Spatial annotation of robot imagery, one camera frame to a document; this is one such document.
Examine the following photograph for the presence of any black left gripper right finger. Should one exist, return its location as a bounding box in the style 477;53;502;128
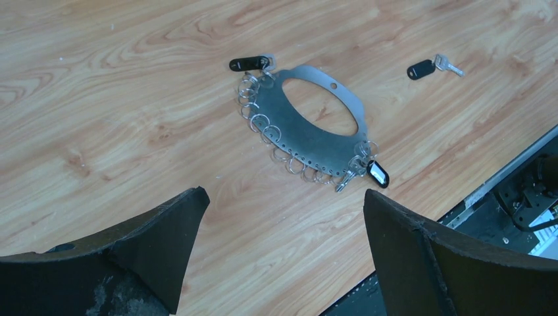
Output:
363;189;557;315

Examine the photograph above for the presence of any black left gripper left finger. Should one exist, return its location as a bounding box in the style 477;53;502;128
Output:
1;187;210;315

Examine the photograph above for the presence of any metal key holder plate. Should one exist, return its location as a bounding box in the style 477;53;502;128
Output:
238;65;379;192

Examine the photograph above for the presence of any silver key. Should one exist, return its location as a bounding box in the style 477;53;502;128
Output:
433;54;465;77

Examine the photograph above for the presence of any black tag with white label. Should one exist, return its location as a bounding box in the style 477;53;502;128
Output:
367;161;390;188

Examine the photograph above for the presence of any black key tag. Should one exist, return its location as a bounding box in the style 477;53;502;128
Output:
406;59;437;80

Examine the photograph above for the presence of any black tag at plate top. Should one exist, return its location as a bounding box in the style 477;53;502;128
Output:
228;55;272;72

